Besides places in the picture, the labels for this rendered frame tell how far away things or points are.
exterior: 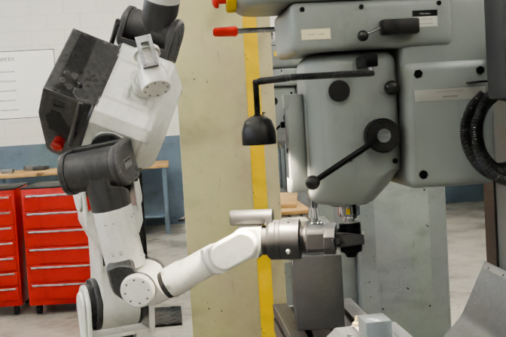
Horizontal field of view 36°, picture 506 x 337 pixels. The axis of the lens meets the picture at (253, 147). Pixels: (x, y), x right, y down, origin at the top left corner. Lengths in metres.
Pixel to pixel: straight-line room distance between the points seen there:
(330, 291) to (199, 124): 1.55
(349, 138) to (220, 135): 1.82
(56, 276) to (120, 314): 4.19
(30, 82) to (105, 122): 9.01
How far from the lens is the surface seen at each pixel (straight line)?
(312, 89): 1.62
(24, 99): 10.83
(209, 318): 3.51
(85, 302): 2.20
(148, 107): 1.85
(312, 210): 2.02
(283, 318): 2.15
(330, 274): 2.00
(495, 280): 1.94
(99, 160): 1.74
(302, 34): 1.58
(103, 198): 1.75
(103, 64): 1.90
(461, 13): 1.68
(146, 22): 2.01
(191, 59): 3.40
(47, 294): 6.42
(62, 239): 6.30
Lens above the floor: 1.53
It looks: 3 degrees down
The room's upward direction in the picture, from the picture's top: 3 degrees counter-clockwise
